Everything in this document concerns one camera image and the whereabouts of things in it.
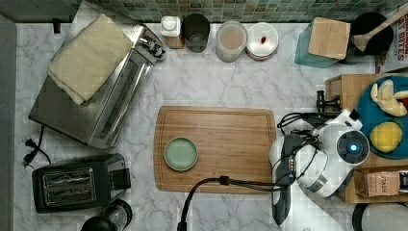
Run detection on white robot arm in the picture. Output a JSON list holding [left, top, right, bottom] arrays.
[[269, 109, 370, 231]]

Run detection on wooden drawer cabinet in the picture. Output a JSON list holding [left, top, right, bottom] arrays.
[[325, 73, 408, 204]]

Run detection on bamboo cutting board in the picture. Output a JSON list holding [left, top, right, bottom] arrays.
[[153, 106, 276, 193]]

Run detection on small green plate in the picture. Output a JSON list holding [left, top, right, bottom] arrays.
[[164, 137, 198, 171]]

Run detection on clear jar with beige contents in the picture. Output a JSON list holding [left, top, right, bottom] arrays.
[[216, 21, 247, 63]]

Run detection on dark glass jar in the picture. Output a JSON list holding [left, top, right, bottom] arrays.
[[182, 13, 210, 53]]

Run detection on white lidded container red spot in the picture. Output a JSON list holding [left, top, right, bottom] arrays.
[[245, 22, 279, 61]]

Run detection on white-lidded spice jar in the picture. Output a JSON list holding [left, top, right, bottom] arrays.
[[161, 15, 185, 49]]

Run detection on stainless steel toaster oven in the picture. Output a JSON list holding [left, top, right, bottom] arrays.
[[29, 24, 165, 149]]

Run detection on folded cream cloth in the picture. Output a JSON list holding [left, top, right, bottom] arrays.
[[47, 14, 133, 105]]

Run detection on black two-slot toaster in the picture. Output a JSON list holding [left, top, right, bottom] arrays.
[[32, 153, 131, 214]]

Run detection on teal canister with wooden lid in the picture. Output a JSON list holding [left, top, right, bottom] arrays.
[[294, 17, 351, 68]]

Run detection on blue plate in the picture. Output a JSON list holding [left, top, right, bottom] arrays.
[[357, 84, 408, 160]]

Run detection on wooden spoon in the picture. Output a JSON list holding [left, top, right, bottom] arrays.
[[351, 6, 408, 52]]

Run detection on yellow lemon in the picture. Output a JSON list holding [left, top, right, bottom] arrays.
[[370, 122, 402, 153]]

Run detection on Stash tea box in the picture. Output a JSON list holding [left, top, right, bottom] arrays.
[[354, 171, 407, 197]]

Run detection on peeled banana pieces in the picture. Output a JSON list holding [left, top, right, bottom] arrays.
[[370, 80, 408, 116]]

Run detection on black utensil holder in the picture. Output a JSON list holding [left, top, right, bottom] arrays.
[[349, 12, 395, 57]]

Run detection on black rimmed pan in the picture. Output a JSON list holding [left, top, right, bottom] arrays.
[[352, 203, 408, 231]]

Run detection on snack box with red text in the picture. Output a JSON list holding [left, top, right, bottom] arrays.
[[376, 15, 408, 73]]

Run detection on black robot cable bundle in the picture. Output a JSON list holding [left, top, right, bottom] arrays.
[[176, 112, 325, 231]]

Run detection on black drawer handle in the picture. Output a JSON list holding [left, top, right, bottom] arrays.
[[316, 90, 341, 113]]

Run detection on black power plug cord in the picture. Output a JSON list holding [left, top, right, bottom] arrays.
[[20, 125, 52, 169]]

